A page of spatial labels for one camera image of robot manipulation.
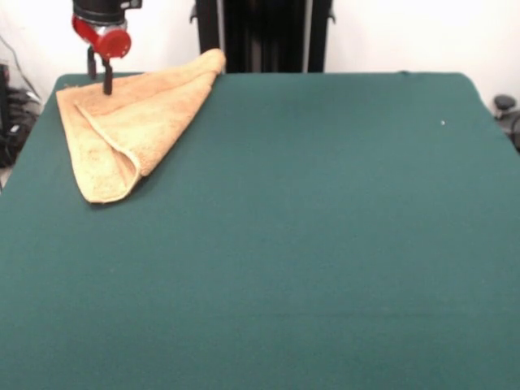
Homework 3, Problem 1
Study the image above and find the dark green table cloth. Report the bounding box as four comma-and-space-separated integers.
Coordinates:
0, 71, 520, 390

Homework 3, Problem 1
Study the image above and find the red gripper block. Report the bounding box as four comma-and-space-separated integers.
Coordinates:
71, 14, 134, 97

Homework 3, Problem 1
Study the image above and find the tall black box device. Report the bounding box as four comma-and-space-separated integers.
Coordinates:
0, 63, 11, 131

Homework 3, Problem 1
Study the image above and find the gray black floor stand base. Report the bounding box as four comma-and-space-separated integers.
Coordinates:
6, 87, 44, 168
493, 94, 520, 154

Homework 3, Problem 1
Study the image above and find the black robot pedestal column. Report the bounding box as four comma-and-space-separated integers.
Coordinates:
188, 0, 337, 74

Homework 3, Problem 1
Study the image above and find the tan terry towel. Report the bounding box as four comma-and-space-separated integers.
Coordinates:
55, 48, 228, 205

